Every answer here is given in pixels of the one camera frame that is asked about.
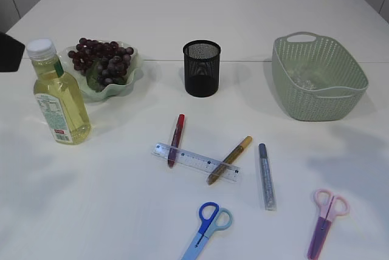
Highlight gold marker pen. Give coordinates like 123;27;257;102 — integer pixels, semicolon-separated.
207;135;253;185

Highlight clear plastic sheet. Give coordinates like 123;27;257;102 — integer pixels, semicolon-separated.
287;66;325;90

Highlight pink scissors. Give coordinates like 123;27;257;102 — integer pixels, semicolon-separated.
307;189;350;259

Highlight blue scissors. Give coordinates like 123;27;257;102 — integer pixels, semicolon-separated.
181;202;233;260

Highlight green plastic woven basket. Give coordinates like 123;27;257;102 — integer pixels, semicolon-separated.
272;33;369;121

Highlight clear plastic ruler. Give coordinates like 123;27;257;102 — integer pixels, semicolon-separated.
151;142;241;182

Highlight pale green wavy plate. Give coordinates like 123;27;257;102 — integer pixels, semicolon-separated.
58;46;142;101

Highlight black mesh pen cup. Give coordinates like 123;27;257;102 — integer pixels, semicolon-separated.
183;39;221;98

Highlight red glitter pen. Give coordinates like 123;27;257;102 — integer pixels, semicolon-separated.
167;114;185;168

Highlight yellow tea bottle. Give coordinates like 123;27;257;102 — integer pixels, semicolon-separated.
27;38;91;145

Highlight red grape bunch with leaf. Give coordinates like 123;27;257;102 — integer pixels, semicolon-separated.
67;38;135;92

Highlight silver glitter pen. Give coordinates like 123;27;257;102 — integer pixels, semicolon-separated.
258;143;277;211

